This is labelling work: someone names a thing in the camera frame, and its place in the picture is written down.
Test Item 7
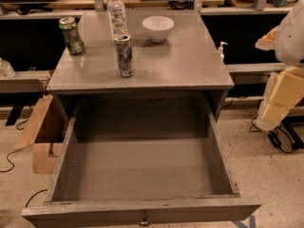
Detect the green soda can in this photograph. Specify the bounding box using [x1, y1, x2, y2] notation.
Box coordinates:
[59, 17, 85, 55]

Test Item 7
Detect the grey wooden cabinet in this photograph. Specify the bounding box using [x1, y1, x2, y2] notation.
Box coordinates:
[47, 9, 234, 117]

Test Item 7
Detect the wooden block stand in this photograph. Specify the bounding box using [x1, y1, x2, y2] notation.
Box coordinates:
[14, 95, 65, 174]

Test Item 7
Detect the black floor cable left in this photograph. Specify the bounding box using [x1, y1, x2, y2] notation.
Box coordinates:
[0, 119, 34, 174]

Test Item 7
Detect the black floor cable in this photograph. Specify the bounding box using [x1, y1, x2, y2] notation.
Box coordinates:
[249, 117, 295, 155]
[0, 119, 34, 174]

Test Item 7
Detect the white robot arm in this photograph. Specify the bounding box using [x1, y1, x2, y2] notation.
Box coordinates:
[255, 0, 304, 131]

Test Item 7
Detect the redbull can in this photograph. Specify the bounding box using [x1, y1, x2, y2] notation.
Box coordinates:
[114, 33, 133, 78]

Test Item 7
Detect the black floor cable right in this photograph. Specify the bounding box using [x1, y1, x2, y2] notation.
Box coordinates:
[249, 117, 295, 155]

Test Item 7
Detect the brass drawer knob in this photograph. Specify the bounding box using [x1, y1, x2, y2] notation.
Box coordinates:
[139, 214, 150, 227]

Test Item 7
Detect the open grey top drawer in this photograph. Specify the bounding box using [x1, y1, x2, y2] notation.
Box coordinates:
[22, 93, 261, 228]

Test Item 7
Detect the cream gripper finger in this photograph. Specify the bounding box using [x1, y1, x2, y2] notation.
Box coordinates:
[256, 101, 289, 131]
[255, 26, 279, 51]

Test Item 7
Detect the white pump dispenser bottle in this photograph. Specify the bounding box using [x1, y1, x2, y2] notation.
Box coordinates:
[218, 42, 228, 62]

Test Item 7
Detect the clear plastic water bottle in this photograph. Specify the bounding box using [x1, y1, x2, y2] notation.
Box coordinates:
[107, 0, 127, 36]

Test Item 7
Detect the white bowl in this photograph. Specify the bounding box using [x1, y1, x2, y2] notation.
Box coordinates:
[142, 16, 175, 42]

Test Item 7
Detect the clear plastic object left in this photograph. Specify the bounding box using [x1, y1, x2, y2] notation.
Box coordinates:
[0, 58, 16, 79]

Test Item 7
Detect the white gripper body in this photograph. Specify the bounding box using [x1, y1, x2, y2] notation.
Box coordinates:
[261, 66, 304, 111]

